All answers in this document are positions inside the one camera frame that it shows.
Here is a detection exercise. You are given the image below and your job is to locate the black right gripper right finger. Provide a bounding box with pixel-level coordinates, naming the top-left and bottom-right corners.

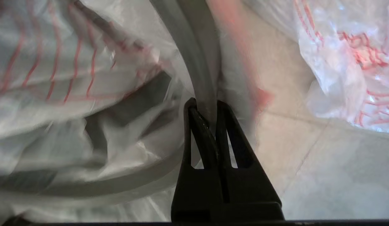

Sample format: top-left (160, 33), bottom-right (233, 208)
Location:
top-left (213, 100), bottom-right (285, 222)

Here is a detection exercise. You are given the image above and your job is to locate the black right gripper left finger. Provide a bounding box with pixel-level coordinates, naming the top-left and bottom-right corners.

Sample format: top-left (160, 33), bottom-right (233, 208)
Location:
top-left (171, 97), bottom-right (228, 222)

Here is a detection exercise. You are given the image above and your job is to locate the white red-print plastic bag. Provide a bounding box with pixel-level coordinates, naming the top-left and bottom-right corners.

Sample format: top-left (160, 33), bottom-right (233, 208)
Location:
top-left (0, 0), bottom-right (273, 223)

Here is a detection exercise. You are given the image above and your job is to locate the white liner bag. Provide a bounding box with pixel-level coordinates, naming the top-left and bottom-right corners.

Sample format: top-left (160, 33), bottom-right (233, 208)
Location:
top-left (245, 0), bottom-right (389, 134)

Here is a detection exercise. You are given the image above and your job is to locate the black round trash bin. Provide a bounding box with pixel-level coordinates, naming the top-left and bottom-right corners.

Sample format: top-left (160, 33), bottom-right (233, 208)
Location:
top-left (84, 71), bottom-right (173, 151)

